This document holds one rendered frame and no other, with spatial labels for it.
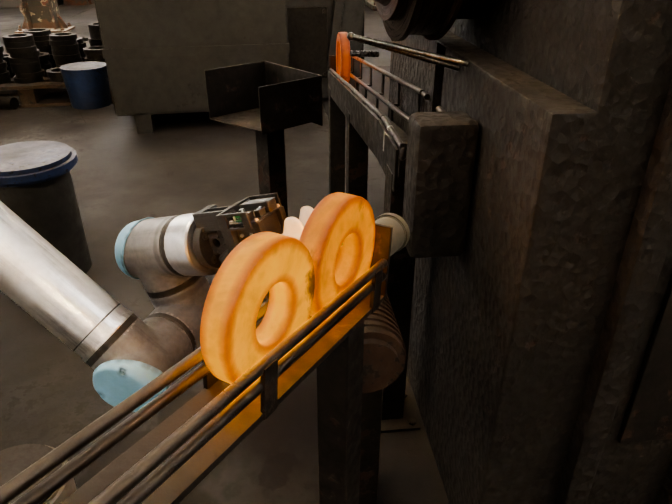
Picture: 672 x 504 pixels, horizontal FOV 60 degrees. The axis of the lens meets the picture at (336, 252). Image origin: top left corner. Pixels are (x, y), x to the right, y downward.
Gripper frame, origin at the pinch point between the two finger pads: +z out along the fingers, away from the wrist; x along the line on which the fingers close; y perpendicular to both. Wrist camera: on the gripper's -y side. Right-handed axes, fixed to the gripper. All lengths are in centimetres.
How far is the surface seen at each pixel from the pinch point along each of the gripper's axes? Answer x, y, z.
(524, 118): 22.3, 7.3, 19.2
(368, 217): 5.4, 1.8, 2.7
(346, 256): 3.0, -2.3, -0.6
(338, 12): 299, 38, -158
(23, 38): 198, 79, -335
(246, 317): -20.3, 2.5, 3.0
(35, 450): -29.1, -11.1, -29.3
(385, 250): 7.8, -3.9, 2.4
